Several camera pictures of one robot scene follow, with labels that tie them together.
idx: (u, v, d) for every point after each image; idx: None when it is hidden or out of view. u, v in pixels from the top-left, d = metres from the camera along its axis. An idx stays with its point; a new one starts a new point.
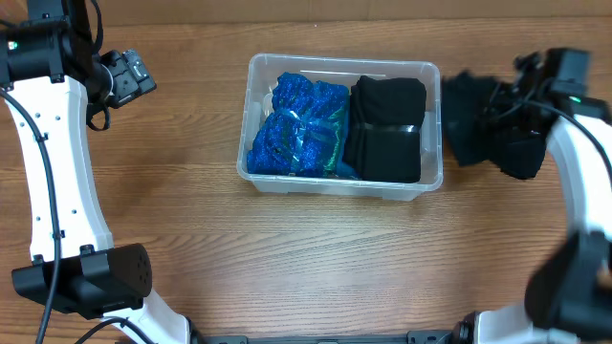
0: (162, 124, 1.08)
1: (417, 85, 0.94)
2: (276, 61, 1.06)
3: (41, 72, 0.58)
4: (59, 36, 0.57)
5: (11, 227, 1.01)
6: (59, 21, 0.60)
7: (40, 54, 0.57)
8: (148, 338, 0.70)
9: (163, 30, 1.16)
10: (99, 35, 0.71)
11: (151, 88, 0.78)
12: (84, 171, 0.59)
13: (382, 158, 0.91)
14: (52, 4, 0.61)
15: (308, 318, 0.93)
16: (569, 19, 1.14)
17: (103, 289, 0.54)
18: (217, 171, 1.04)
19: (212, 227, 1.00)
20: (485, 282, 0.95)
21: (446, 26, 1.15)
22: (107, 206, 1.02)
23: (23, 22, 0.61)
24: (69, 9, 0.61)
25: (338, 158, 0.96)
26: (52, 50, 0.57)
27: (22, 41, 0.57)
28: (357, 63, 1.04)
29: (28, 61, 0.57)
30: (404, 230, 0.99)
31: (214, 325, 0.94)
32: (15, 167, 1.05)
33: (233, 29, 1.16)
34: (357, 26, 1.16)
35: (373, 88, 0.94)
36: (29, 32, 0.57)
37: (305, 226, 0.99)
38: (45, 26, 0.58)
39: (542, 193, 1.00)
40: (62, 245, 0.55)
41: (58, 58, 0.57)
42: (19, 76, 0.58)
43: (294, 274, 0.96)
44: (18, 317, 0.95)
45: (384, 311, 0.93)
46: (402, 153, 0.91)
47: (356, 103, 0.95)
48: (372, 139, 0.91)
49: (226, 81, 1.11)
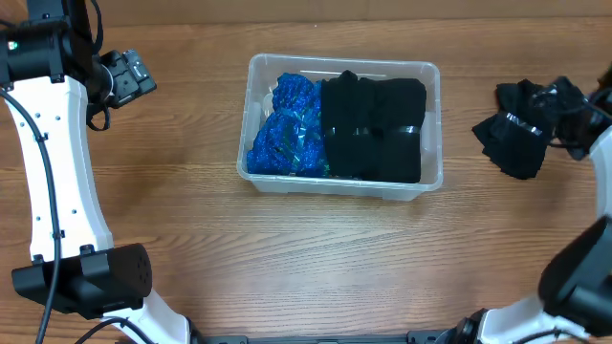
0: (162, 124, 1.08)
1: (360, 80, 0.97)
2: (276, 61, 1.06)
3: (41, 72, 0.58)
4: (59, 36, 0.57)
5: (11, 227, 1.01)
6: (58, 21, 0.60)
7: (40, 54, 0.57)
8: (148, 339, 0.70)
9: (163, 30, 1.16)
10: (99, 35, 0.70)
11: (151, 88, 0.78)
12: (85, 170, 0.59)
13: (366, 154, 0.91)
14: (51, 4, 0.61)
15: (308, 318, 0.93)
16: (569, 19, 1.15)
17: (103, 290, 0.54)
18: (217, 172, 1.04)
19: (212, 227, 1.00)
20: (485, 282, 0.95)
21: (446, 25, 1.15)
22: (107, 205, 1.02)
23: (23, 22, 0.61)
24: (70, 9, 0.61)
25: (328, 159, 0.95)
26: (53, 50, 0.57)
27: (22, 42, 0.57)
28: (357, 64, 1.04)
29: (28, 61, 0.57)
30: (404, 230, 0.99)
31: (215, 325, 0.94)
32: (16, 167, 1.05)
33: (234, 29, 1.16)
34: (357, 26, 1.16)
35: (328, 97, 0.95)
36: (30, 32, 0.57)
37: (305, 226, 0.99)
38: (46, 27, 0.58)
39: (543, 193, 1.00)
40: (62, 245, 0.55)
41: (59, 58, 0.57)
42: (19, 76, 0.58)
43: (294, 274, 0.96)
44: (18, 317, 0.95)
45: (384, 311, 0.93)
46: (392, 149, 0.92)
47: (325, 109, 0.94)
48: (351, 141, 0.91)
49: (226, 81, 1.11)
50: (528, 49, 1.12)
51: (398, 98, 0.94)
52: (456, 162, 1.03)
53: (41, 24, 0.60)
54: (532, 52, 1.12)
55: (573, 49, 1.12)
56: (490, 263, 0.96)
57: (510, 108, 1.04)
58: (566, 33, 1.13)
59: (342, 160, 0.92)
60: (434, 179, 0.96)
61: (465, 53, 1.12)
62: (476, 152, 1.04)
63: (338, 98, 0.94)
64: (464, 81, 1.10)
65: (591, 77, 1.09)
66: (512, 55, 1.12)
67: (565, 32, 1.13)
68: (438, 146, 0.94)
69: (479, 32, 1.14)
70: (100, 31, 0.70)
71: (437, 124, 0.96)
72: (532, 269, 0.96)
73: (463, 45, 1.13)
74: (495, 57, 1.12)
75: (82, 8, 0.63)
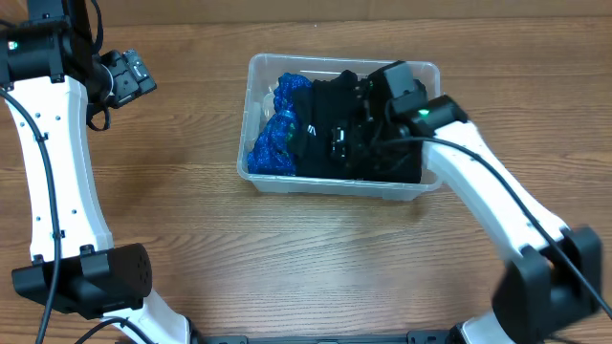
0: (162, 124, 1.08)
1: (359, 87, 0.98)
2: (276, 61, 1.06)
3: (41, 72, 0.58)
4: (60, 36, 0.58)
5: (12, 227, 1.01)
6: (57, 22, 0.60)
7: (40, 54, 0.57)
8: (148, 338, 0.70)
9: (163, 30, 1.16)
10: (99, 34, 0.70)
11: (152, 88, 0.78)
12: (84, 170, 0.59)
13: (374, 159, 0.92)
14: (51, 4, 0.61)
15: (308, 318, 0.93)
16: (569, 19, 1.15)
17: (103, 289, 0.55)
18: (217, 171, 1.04)
19: (212, 227, 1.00)
20: (486, 282, 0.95)
21: (446, 25, 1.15)
22: (106, 205, 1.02)
23: (23, 21, 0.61)
24: (69, 9, 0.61)
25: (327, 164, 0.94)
26: (53, 49, 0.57)
27: (22, 41, 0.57)
28: (356, 63, 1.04)
29: (28, 61, 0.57)
30: (404, 230, 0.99)
31: (215, 325, 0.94)
32: (15, 167, 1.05)
33: (234, 29, 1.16)
34: (357, 26, 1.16)
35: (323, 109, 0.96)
36: (30, 33, 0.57)
37: (305, 226, 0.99)
38: (45, 27, 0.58)
39: (543, 193, 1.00)
40: (62, 245, 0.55)
41: (59, 57, 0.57)
42: (19, 76, 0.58)
43: (294, 274, 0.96)
44: (18, 317, 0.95)
45: (384, 311, 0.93)
46: None
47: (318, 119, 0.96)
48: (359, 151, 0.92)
49: (226, 81, 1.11)
50: (528, 49, 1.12)
51: None
52: None
53: (42, 24, 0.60)
54: (532, 52, 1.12)
55: (573, 49, 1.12)
56: (490, 262, 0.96)
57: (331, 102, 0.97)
58: (566, 33, 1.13)
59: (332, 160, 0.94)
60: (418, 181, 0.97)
61: (465, 53, 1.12)
62: None
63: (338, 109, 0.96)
64: (464, 81, 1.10)
65: (590, 77, 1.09)
66: (512, 55, 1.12)
67: (565, 32, 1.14)
68: None
69: (479, 32, 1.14)
70: (99, 32, 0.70)
71: None
72: None
73: (463, 45, 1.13)
74: (495, 57, 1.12)
75: (81, 8, 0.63)
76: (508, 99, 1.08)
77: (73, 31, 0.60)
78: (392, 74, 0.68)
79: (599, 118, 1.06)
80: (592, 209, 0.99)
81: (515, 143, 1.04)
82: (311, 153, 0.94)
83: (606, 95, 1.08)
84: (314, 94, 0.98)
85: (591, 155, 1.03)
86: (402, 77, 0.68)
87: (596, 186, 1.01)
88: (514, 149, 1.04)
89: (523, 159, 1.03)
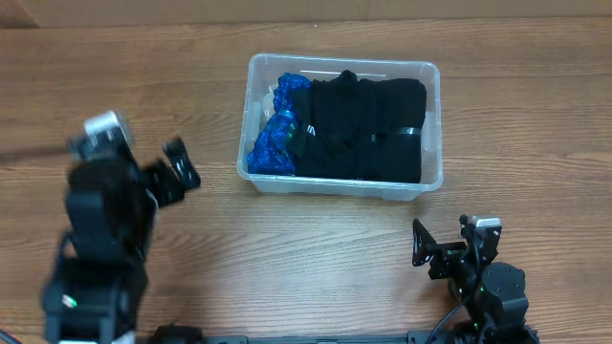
0: (163, 124, 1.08)
1: (353, 80, 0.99)
2: (276, 61, 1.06)
3: (91, 329, 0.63)
4: (118, 292, 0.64)
5: (11, 227, 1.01)
6: (106, 253, 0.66)
7: (92, 319, 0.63)
8: None
9: (163, 30, 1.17)
10: (114, 136, 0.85)
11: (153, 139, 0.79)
12: None
13: (376, 158, 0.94)
14: (98, 226, 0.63)
15: (308, 318, 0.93)
16: (569, 19, 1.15)
17: None
18: (217, 171, 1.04)
19: (212, 227, 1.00)
20: None
21: (446, 25, 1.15)
22: None
23: (73, 316, 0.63)
24: (120, 237, 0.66)
25: (328, 162, 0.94)
26: (111, 309, 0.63)
27: (79, 300, 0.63)
28: (356, 64, 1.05)
29: (80, 321, 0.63)
30: (404, 230, 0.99)
31: (215, 325, 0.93)
32: (15, 167, 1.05)
33: (234, 29, 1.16)
34: (357, 26, 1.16)
35: (323, 105, 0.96)
36: (88, 286, 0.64)
37: (305, 226, 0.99)
38: (101, 276, 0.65)
39: (543, 193, 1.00)
40: None
41: (114, 318, 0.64)
42: (69, 333, 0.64)
43: (294, 274, 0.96)
44: None
45: (383, 312, 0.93)
46: (399, 156, 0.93)
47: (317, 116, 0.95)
48: (361, 149, 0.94)
49: (226, 81, 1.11)
50: (528, 49, 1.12)
51: (398, 99, 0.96)
52: (457, 161, 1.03)
53: (94, 247, 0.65)
54: (532, 52, 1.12)
55: (573, 49, 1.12)
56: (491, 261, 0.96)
57: (332, 96, 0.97)
58: (566, 33, 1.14)
59: (331, 159, 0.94)
60: (457, 237, 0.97)
61: (465, 53, 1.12)
62: (476, 152, 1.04)
63: (336, 105, 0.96)
64: (464, 81, 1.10)
65: (590, 77, 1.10)
66: (512, 55, 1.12)
67: (565, 32, 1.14)
68: (438, 147, 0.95)
69: (479, 32, 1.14)
70: (100, 135, 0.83)
71: (437, 124, 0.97)
72: (532, 269, 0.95)
73: (463, 45, 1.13)
74: (495, 57, 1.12)
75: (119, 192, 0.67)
76: (507, 98, 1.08)
77: (121, 269, 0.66)
78: (512, 310, 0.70)
79: (599, 118, 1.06)
80: (592, 210, 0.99)
81: (515, 143, 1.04)
82: (311, 154, 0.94)
83: (605, 95, 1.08)
84: (314, 93, 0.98)
85: (591, 155, 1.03)
86: (502, 279, 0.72)
87: (596, 186, 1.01)
88: (513, 149, 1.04)
89: (523, 159, 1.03)
